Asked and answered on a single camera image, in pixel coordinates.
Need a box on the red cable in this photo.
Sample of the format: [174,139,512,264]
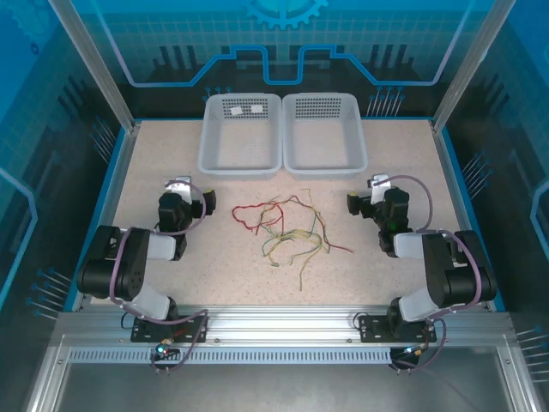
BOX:
[232,201,285,236]
[274,195,356,254]

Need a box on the yellow-green cable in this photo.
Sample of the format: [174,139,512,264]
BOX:
[298,239,327,292]
[255,197,287,241]
[299,187,331,254]
[260,231,327,270]

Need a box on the white basket with stickers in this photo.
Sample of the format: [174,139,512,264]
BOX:
[197,93,284,181]

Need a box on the plain white perforated basket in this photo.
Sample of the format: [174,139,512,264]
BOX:
[281,92,369,181]

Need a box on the aluminium front beam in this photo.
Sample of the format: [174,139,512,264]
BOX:
[57,303,511,344]

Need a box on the small LED connector module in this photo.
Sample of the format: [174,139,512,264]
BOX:
[401,342,431,358]
[152,338,181,361]

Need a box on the grey metal base panel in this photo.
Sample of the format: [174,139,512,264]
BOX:
[25,334,549,412]

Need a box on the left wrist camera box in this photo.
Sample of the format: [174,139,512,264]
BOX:
[165,174,193,203]

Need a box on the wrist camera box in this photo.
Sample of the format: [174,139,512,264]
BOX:
[165,174,193,203]
[366,173,394,203]

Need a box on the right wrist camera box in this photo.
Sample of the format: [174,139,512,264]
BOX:
[366,173,394,203]

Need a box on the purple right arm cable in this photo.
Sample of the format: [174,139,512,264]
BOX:
[372,174,481,375]

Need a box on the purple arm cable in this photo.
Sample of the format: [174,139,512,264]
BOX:
[109,179,211,375]
[372,174,481,375]

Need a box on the aluminium side rail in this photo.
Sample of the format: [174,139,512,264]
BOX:
[431,122,491,312]
[79,122,142,312]

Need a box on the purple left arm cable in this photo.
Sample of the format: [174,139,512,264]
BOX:
[109,179,211,375]

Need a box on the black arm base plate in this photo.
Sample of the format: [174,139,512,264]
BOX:
[130,315,210,344]
[358,315,437,344]

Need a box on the aluminium frame post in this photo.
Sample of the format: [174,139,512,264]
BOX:
[431,0,518,133]
[46,0,142,134]

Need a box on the slotted grey cable duct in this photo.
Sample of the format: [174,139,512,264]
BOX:
[67,347,394,365]

